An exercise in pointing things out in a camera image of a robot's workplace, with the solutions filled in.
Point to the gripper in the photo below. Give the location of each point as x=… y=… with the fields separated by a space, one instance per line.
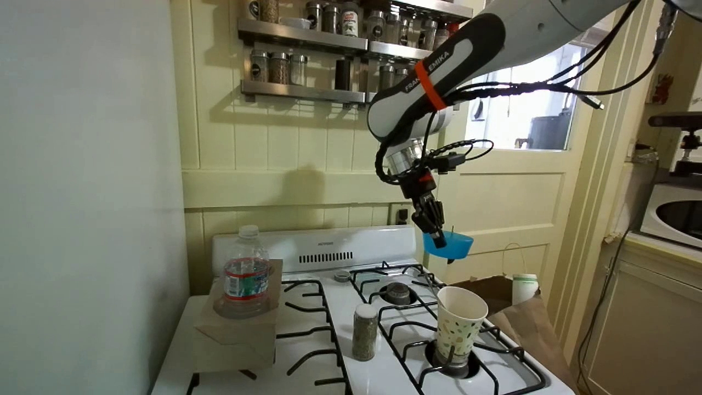
x=418 y=185

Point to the blue bowl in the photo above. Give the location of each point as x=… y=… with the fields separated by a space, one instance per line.
x=455 y=247

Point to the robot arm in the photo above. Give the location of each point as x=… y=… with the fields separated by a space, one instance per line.
x=493 y=38

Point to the white gas stove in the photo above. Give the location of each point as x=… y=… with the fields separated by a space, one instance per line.
x=373 y=247

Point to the stove burner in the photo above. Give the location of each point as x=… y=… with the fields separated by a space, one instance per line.
x=466 y=370
x=397 y=293

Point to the black stove grate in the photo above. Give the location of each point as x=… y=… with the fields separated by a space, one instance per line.
x=482 y=334
x=329 y=329

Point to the cream door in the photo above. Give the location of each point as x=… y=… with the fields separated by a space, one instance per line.
x=510 y=203

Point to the small grey cap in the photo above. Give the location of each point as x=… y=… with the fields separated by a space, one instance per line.
x=341 y=276

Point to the patterned paper cup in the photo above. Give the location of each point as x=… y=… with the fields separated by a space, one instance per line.
x=459 y=323

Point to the white container with green print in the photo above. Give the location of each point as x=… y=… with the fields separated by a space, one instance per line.
x=525 y=288

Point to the spice jar with silver lid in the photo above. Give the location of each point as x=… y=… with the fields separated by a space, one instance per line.
x=364 y=334

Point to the window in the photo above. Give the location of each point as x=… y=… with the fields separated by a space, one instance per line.
x=521 y=109

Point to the row of spice jars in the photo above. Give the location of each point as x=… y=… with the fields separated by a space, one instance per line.
x=278 y=68
x=406 y=30
x=332 y=19
x=392 y=77

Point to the brown paper bag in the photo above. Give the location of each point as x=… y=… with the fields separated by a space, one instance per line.
x=526 y=329

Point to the black spice jar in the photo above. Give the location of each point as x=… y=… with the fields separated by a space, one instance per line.
x=343 y=74

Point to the clear plastic water bottle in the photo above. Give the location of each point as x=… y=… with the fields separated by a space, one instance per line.
x=245 y=280

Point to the metal spice rack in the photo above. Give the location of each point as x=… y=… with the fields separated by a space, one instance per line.
x=301 y=35

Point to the brown cardboard box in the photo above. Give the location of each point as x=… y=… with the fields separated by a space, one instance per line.
x=236 y=340

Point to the small white dish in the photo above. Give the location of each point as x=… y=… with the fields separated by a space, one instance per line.
x=295 y=23

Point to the cream cabinet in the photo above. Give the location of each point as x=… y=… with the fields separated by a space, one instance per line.
x=647 y=329

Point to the white microwave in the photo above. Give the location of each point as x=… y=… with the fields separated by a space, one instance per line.
x=674 y=216

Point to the white refrigerator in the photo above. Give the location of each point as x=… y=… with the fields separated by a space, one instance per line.
x=88 y=197

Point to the wall socket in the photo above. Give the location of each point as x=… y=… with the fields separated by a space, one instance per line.
x=402 y=215

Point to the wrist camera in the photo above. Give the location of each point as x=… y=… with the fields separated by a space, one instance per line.
x=447 y=163

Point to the red wall ornament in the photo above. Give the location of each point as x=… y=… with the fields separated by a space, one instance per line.
x=661 y=88

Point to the camera on mount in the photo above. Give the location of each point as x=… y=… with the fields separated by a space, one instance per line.
x=685 y=137

